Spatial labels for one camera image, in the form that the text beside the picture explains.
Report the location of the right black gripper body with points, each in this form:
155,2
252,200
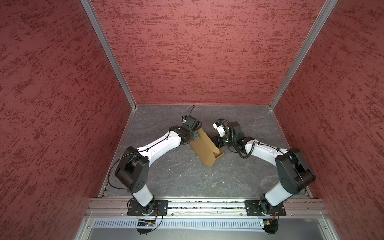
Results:
229,140

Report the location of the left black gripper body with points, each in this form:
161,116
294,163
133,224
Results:
194,136

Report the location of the brown cardboard box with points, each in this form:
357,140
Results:
206,149

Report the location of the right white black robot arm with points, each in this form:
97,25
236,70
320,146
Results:
294,171

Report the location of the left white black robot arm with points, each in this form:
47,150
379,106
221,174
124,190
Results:
133,169

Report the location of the right small circuit board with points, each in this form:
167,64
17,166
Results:
268,223

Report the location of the small circuit board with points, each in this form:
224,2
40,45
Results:
146,223
268,223

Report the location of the left small circuit board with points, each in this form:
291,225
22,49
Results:
146,223

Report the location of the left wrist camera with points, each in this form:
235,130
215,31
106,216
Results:
190,124

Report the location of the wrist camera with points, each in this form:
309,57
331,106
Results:
225,127
190,124

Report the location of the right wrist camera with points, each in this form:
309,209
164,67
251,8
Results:
225,127

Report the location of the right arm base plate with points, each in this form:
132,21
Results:
257,208

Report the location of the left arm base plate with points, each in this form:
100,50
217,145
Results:
155,208

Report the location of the aluminium front rail frame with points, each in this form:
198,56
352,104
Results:
200,214

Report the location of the left aluminium corner post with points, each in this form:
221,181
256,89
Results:
97,26

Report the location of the aluminium corner post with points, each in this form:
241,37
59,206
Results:
97,26
317,26

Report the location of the right aluminium corner post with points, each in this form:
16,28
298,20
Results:
317,26

